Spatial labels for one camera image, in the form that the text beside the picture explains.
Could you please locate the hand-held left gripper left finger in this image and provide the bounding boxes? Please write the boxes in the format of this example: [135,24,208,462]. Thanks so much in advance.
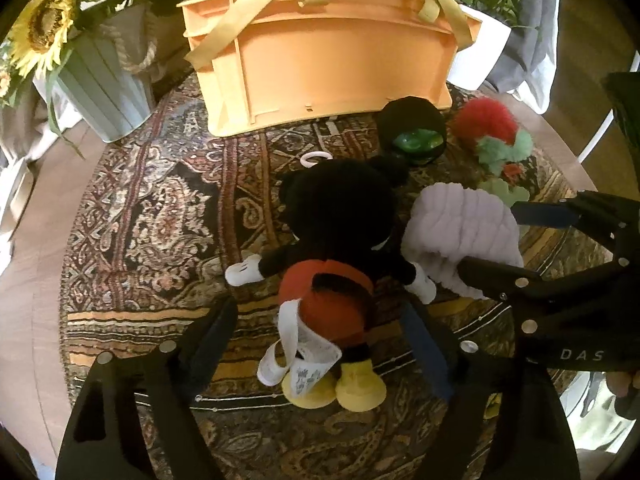
[54,297,240,480]

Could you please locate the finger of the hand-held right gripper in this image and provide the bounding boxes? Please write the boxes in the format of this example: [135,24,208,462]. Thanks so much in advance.
[511,191,640,242]
[456,255,547,307]

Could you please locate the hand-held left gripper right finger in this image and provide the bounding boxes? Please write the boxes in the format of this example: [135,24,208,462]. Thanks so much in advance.
[399,300,576,480]

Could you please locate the white ribbed plush toy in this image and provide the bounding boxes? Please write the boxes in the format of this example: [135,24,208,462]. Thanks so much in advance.
[400,182,525,301]

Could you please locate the red and green plush toy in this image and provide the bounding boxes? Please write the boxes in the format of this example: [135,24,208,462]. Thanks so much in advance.
[451,97,535,208]

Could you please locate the black mouse plush toy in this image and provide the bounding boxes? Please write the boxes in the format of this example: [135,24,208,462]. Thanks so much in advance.
[225,152,437,413]

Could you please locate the black and green plush toy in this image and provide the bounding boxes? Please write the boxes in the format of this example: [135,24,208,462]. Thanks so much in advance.
[376,96,448,167]

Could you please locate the orange plastic crate yellow handles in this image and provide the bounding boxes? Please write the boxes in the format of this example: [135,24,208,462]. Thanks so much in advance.
[176,0,483,138]

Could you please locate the person's right hand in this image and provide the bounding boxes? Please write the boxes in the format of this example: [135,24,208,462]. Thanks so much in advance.
[606,370,640,418]

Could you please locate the white sheer curtain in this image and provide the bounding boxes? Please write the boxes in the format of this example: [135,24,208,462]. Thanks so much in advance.
[487,50,558,113]

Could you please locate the patterned fringed rug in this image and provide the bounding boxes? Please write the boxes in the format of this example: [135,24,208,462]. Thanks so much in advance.
[59,72,616,480]

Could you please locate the green plant in white pot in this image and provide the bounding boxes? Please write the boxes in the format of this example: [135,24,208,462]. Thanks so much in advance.
[440,0,541,90]

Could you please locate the grey-green ribbed bucket vase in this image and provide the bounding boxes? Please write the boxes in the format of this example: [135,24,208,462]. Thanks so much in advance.
[47,2,158,143]

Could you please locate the sunflower bouquet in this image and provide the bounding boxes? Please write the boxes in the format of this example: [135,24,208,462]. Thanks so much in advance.
[0,0,228,111]

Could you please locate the white curved rail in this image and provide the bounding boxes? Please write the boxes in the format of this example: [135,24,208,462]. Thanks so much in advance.
[579,52,640,163]

